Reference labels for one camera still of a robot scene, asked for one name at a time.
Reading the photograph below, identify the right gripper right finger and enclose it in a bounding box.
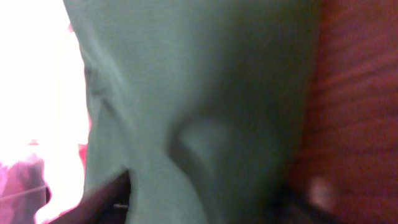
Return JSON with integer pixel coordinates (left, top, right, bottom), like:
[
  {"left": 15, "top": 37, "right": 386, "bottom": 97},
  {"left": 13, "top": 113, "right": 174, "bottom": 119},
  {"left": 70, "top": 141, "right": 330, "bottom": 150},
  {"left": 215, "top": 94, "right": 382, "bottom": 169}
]
[{"left": 264, "top": 184, "right": 342, "bottom": 224}]

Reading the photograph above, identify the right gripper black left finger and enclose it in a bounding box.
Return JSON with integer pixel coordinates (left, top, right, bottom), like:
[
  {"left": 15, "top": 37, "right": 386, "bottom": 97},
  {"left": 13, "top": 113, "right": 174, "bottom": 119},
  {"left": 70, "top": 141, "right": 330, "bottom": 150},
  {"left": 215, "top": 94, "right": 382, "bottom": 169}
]
[{"left": 50, "top": 169, "right": 131, "bottom": 224}]

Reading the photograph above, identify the dark green garment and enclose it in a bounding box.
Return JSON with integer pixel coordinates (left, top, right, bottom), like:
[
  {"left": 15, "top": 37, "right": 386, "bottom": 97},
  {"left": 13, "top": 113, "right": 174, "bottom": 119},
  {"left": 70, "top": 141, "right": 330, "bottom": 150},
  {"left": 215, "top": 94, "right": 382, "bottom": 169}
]
[{"left": 64, "top": 0, "right": 320, "bottom": 224}]

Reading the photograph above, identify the coral pink folded shirt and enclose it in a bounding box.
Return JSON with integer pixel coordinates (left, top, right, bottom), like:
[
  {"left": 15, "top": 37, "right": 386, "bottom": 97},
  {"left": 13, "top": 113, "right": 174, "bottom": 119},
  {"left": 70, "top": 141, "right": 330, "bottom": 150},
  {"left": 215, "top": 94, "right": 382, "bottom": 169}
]
[{"left": 0, "top": 0, "right": 93, "bottom": 224}]

